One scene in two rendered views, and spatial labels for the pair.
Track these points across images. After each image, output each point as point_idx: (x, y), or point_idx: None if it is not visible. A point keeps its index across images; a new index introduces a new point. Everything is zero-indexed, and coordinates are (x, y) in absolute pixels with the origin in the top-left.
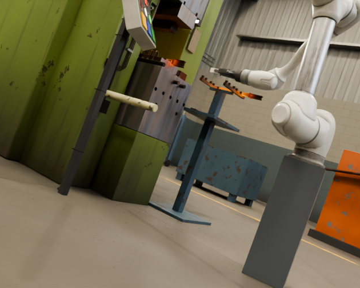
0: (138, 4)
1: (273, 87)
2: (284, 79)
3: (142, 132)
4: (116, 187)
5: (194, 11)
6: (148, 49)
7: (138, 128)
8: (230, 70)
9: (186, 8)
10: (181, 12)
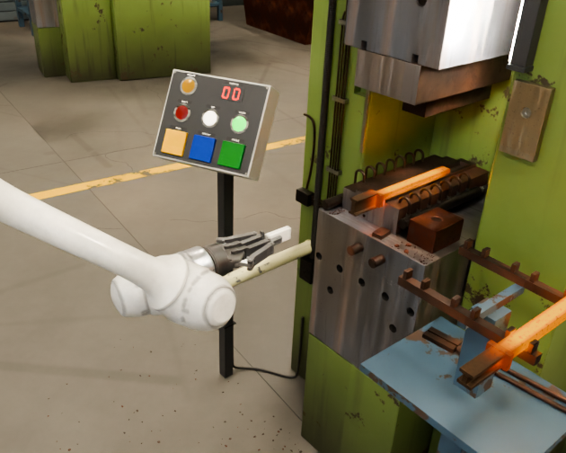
0: (163, 119)
1: (119, 312)
2: (148, 298)
3: (317, 337)
4: (302, 418)
5: (403, 52)
6: (251, 179)
7: (309, 327)
8: (233, 242)
9: (375, 57)
10: (362, 73)
